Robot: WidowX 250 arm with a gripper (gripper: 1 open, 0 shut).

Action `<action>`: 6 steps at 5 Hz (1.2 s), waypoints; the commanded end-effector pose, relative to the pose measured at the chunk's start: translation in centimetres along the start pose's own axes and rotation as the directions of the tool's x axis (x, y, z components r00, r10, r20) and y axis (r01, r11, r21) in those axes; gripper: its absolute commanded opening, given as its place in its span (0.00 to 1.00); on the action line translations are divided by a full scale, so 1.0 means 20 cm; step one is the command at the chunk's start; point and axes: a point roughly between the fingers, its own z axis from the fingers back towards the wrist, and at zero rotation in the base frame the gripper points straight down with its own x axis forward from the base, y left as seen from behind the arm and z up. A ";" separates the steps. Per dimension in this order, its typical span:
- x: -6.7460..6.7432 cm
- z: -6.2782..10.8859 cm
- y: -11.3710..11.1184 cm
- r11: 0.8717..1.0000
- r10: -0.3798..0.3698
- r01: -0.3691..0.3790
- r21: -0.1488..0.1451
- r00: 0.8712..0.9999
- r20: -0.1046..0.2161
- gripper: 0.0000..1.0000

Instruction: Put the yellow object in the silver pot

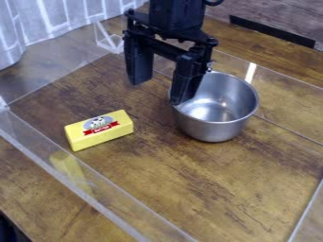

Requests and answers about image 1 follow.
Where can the yellow butter block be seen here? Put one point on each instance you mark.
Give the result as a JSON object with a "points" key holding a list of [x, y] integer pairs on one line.
{"points": [[98, 130]]}

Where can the black strip on table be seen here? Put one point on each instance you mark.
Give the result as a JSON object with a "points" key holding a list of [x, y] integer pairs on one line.
{"points": [[271, 31]]}

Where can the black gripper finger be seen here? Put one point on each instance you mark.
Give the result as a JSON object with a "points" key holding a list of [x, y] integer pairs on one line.
{"points": [[138, 63], [189, 72]]}

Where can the white patterned curtain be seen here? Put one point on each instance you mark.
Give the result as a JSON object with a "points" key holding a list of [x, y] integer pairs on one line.
{"points": [[31, 21]]}

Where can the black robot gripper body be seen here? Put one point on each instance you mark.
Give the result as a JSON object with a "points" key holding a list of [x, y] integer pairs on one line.
{"points": [[168, 31]]}

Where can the clear acrylic barrier wall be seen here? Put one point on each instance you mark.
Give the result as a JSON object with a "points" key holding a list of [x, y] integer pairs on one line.
{"points": [[155, 186]]}

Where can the silver metal pot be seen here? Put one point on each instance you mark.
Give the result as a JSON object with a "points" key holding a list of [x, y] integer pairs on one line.
{"points": [[214, 115]]}

